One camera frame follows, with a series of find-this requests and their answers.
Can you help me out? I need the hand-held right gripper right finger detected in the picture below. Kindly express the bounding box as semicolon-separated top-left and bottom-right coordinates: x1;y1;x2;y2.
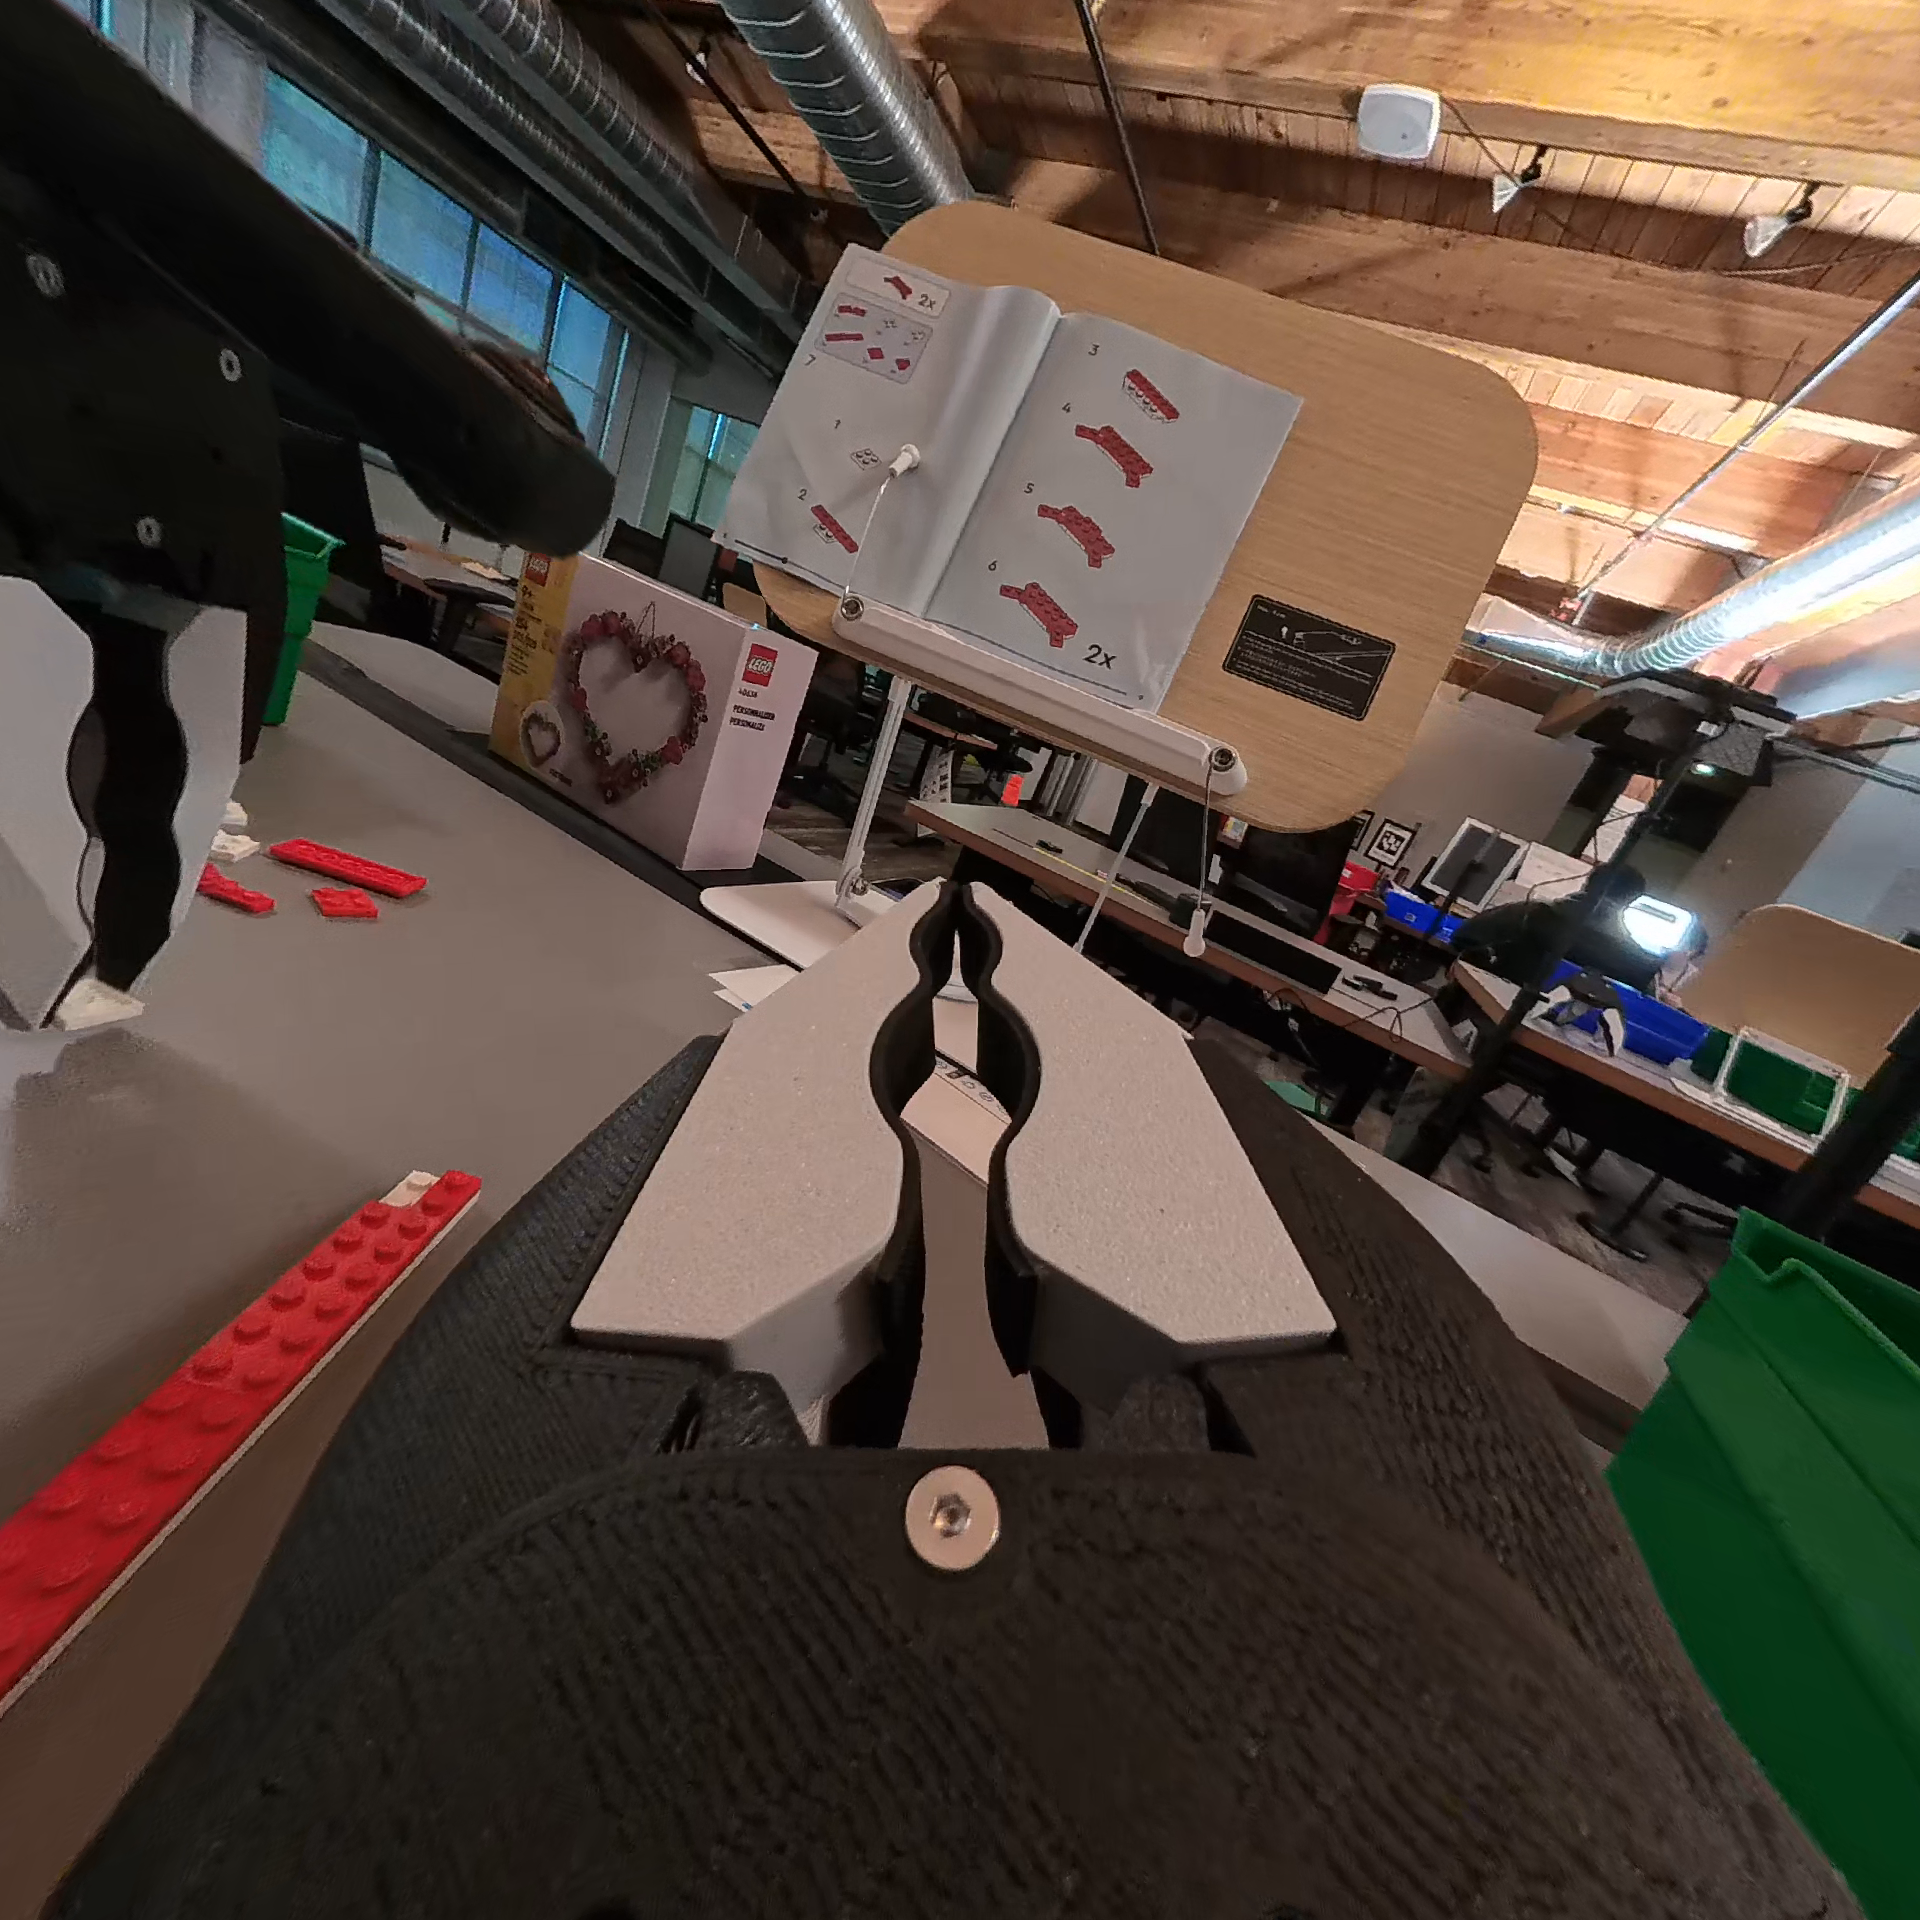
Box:
960;882;1338;1442

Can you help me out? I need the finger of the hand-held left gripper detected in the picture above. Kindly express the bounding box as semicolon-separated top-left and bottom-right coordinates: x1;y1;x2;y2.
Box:
127;596;250;994
0;576;136;1039

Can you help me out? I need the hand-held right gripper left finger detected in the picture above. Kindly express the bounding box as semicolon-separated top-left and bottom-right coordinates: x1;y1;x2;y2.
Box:
568;881;962;1446

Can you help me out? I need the red white toy brick frame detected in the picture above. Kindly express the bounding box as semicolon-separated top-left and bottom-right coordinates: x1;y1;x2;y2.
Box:
0;1169;483;1719

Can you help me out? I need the yellow white toy set box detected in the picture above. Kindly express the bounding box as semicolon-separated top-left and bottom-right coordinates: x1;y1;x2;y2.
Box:
488;551;817;874

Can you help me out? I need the person's left hand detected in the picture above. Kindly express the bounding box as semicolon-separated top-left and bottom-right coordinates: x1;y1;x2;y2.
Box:
456;336;590;455

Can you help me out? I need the green plastic bin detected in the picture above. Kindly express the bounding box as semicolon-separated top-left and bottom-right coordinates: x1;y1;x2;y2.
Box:
263;515;347;729
1605;1208;1920;1920

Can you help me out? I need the red wide toy brick plate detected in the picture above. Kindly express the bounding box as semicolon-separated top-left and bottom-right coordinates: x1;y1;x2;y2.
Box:
269;836;432;902

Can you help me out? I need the long office desk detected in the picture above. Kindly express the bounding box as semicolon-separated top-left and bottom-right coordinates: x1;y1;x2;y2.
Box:
907;795;1478;1081

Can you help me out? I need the black standing desk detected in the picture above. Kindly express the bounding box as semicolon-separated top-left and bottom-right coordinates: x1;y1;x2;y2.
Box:
1536;667;1793;819

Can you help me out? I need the wooden book stand white base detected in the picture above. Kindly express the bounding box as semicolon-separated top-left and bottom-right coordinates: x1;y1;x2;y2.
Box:
698;200;1542;994

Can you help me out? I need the open instruction booklet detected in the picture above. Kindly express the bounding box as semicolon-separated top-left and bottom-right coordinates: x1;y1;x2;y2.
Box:
718;246;1305;712

